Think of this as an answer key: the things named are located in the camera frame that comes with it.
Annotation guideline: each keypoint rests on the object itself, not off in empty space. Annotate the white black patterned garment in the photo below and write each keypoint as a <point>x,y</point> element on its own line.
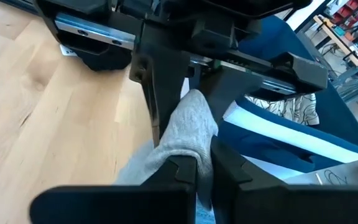
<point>291,109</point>

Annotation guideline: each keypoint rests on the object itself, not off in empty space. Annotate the wooden workbench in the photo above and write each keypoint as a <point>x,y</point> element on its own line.
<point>346,49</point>

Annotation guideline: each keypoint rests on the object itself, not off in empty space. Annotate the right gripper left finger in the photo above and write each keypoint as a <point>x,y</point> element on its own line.
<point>120,205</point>

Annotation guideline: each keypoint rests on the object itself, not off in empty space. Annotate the light grey garment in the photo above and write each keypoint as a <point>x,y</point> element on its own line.
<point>188,124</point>

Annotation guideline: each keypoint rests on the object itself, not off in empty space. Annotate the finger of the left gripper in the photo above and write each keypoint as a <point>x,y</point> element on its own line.
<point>166,84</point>
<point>222,87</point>

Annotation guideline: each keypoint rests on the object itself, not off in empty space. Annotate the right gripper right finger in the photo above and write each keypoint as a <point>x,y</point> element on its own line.
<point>275,205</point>

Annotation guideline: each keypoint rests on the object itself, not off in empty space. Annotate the navy white striped fabric bin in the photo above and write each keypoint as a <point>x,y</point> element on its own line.
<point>259,149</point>

